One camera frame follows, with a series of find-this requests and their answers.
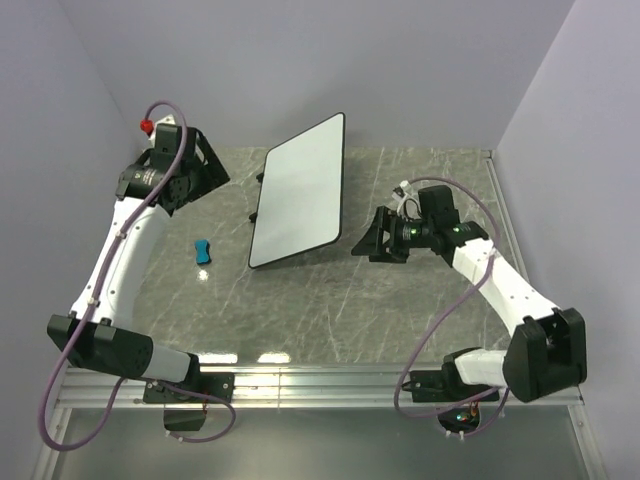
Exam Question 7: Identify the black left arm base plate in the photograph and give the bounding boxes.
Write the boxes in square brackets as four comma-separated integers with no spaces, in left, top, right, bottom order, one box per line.
[143,372,235,404]

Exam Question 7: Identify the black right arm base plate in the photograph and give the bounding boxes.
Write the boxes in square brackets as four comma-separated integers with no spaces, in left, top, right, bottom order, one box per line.
[394,368,499,404]

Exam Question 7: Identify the white whiteboard with black frame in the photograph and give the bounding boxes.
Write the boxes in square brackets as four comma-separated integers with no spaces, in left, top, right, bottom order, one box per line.
[248,112,346,269]

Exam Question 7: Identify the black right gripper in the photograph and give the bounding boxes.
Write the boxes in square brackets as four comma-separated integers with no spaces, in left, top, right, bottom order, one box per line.
[351,206,435,265]

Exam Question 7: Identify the aluminium mounting rail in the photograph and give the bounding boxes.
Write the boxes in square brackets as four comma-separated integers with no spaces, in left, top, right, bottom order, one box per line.
[55,363,586,410]

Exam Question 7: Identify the blue whiteboard eraser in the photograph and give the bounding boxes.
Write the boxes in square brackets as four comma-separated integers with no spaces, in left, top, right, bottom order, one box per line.
[194,239,211,266]

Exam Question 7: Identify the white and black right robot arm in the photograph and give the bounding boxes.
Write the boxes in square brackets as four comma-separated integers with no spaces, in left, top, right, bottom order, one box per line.
[351,177,588,403]

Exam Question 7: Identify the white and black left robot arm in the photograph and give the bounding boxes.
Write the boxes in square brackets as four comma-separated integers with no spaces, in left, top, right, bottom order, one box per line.
[47,116,229,402]

